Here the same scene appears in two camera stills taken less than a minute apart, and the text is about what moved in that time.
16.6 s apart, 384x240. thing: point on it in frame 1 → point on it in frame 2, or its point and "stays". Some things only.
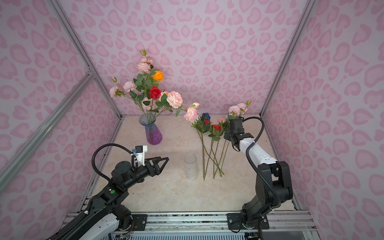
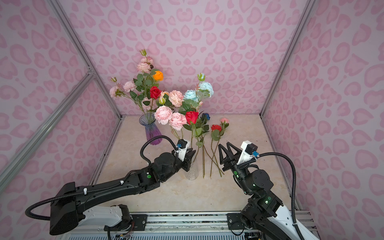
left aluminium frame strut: x=71 y=33 stays
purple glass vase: x=153 y=135 stays
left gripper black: x=156 y=171 → x=187 y=162
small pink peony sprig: x=146 y=63 stays
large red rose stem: x=155 y=92 stays
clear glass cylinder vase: x=191 y=167 stays
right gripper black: x=227 y=135 → x=231 y=162
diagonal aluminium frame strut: x=10 y=167 stays
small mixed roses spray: x=236 y=111 → x=165 y=115
